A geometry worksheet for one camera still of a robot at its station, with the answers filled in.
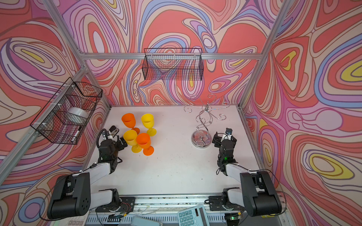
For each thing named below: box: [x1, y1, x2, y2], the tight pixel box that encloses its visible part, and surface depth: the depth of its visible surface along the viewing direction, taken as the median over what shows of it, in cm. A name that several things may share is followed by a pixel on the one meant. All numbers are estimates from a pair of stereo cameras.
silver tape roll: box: [65, 106, 90, 124], surface depth 74 cm
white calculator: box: [65, 210, 91, 226], surface depth 69 cm
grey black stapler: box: [108, 125, 120, 138], surface depth 103 cm
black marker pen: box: [71, 128, 81, 143], surface depth 73 cm
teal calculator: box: [177, 204, 211, 226], surface depth 70 cm
